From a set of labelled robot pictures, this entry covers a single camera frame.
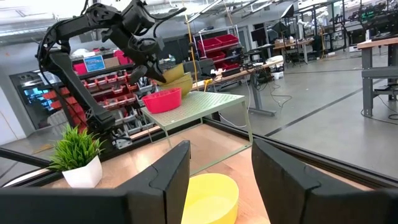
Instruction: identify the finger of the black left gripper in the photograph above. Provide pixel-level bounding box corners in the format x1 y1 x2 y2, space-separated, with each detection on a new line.
146 63 167 84
129 65 149 85

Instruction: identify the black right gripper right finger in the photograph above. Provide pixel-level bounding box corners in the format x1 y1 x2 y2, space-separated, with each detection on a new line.
251 138 398 224

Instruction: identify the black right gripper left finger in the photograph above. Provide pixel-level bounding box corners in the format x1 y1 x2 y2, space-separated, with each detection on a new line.
0 139 192 224

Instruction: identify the yellow plastic mini bowl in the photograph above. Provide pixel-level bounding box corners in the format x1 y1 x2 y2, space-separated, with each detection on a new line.
160 72 194 98
180 173 240 224
160 63 187 85

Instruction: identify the red plastic mini bowl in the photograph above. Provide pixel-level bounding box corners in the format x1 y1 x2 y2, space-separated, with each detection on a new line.
141 87 183 114

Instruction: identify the parts rack with small bins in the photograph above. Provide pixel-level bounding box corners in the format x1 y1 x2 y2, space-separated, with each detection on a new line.
71 49 162 138

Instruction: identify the blue sign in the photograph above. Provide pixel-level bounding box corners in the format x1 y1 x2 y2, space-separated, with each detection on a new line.
83 55 106 73

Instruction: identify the green perforated metal shelf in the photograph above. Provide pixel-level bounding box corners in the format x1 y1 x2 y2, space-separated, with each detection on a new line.
140 90 254 175

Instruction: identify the white rack with red bins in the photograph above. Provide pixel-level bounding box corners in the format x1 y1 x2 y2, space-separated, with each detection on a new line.
192 26 246 72

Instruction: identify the artificial plant in white pot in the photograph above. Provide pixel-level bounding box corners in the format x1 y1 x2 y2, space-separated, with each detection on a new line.
46 124 106 189

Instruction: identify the long wooden table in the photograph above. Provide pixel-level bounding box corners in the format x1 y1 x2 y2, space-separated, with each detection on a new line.
192 55 285 118

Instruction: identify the wooden workbench with grey legs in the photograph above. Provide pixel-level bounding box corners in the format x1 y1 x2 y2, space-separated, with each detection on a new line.
356 36 398 118

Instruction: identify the yellow hanging cable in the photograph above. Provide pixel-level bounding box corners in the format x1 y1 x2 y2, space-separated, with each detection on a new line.
183 0 214 93

